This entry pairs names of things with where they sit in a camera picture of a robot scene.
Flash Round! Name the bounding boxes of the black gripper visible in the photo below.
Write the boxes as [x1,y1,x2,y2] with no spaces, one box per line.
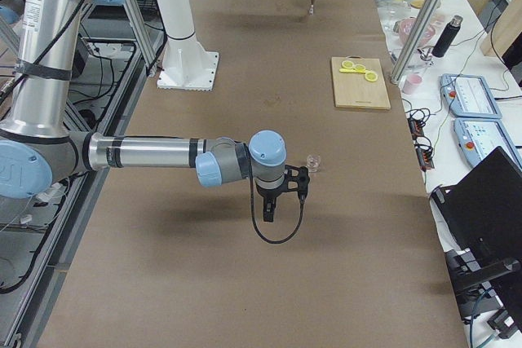
[257,187,283,222]

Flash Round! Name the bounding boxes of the small clear glass cup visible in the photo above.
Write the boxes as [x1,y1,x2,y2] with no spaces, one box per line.
[306,154,321,173]

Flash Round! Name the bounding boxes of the pink cup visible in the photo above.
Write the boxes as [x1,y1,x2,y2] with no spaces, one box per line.
[402,73,422,95]

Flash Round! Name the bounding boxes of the bamboo cutting board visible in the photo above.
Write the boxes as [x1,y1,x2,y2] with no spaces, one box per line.
[330,57,391,110]

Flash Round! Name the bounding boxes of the yellow plastic knife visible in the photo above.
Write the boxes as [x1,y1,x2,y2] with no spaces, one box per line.
[339,68,368,74]

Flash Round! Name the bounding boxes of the lemon slice upper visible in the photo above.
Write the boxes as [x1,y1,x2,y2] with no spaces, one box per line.
[341,60,354,69]

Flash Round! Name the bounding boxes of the lemon slice lower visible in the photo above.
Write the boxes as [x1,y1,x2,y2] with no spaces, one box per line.
[365,72,378,81]

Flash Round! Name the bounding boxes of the black laptop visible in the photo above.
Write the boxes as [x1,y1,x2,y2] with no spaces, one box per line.
[431,147,521,267]

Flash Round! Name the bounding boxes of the lower teach pendant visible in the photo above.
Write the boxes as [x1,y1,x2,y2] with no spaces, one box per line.
[453,117,521,167]

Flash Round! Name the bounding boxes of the teach pendant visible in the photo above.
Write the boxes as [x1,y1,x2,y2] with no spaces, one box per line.
[440,73,502,119]
[453,117,521,167]

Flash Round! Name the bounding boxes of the upper teach pendant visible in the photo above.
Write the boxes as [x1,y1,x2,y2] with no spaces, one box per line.
[440,73,502,119]

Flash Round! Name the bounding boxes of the pink bowl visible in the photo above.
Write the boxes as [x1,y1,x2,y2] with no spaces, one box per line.
[397,17,438,46]

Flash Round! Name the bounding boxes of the black water bottle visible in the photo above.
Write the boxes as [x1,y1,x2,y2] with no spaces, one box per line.
[431,15,463,58]

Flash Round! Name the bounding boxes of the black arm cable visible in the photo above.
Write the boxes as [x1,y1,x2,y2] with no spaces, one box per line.
[248,178,307,244]

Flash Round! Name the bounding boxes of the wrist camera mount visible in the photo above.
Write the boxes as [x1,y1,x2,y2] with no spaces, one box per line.
[283,165,310,205]

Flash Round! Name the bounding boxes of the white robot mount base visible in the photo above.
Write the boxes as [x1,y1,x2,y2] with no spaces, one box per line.
[157,0,219,91]

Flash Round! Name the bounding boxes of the aluminium frame post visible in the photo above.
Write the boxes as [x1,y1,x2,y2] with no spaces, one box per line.
[390,0,440,85]

